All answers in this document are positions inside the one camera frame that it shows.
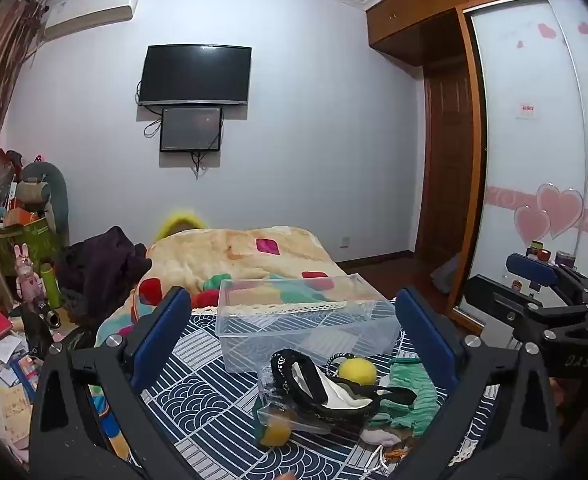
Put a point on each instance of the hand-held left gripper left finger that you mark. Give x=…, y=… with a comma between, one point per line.
x=161, y=331

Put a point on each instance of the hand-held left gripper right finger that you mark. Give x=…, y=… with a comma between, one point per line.
x=426, y=341

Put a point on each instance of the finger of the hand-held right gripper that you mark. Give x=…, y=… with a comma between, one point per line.
x=531, y=266
x=496, y=300

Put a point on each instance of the green knitted cloth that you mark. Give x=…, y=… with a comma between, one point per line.
x=413, y=390

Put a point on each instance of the yellow felt ball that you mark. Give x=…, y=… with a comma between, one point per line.
x=357, y=372

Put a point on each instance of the black and white fabric pouch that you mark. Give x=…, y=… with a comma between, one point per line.
x=319, y=395

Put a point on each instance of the clear plastic storage box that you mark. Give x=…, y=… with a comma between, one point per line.
x=301, y=325

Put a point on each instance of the orange soft ball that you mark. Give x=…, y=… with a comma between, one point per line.
x=275, y=432

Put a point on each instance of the small red jar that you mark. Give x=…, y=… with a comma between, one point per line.
x=544, y=254

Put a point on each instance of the small dark jar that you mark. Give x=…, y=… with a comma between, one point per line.
x=563, y=258

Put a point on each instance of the blue white patterned bedspread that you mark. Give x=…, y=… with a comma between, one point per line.
x=209, y=390

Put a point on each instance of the dark purple clothing heap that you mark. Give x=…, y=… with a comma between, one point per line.
x=101, y=265

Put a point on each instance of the white heart-print wardrobe door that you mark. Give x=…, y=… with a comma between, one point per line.
x=528, y=170

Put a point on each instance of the beige patchwork fleece blanket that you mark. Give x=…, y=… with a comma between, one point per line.
x=234, y=252

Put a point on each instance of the yellow plush toy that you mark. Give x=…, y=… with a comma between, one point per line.
x=179, y=220

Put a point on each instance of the black tube with metal end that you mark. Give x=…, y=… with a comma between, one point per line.
x=48, y=312

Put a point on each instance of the green cylinder bottle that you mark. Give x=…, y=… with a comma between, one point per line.
x=52, y=287

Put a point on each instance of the brown wooden room door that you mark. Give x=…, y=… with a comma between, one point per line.
x=448, y=170

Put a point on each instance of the pink rabbit doll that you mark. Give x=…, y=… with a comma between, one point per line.
x=28, y=275

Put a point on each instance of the clear plastic bag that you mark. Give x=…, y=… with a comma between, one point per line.
x=294, y=412

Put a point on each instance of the red white label sticker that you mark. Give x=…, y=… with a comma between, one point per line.
x=526, y=110

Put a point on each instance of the green cardboard box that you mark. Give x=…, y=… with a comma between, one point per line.
x=29, y=247

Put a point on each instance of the pile of books and papers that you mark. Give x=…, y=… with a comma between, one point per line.
x=4, y=375

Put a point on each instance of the grey green plush toy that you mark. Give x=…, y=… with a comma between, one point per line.
x=54, y=195

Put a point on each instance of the wooden overhead cabinet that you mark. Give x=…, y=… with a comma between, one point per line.
x=413, y=15

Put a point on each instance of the brown striped curtain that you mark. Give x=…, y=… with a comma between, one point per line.
x=4, y=85

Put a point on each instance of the white wall socket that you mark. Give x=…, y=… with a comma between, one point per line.
x=345, y=242

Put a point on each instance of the small black wall monitor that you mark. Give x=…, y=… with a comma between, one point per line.
x=191, y=129

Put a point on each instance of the wall-mounted black television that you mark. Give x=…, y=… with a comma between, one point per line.
x=195, y=75

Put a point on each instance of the white wall air conditioner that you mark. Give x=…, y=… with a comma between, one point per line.
x=91, y=12

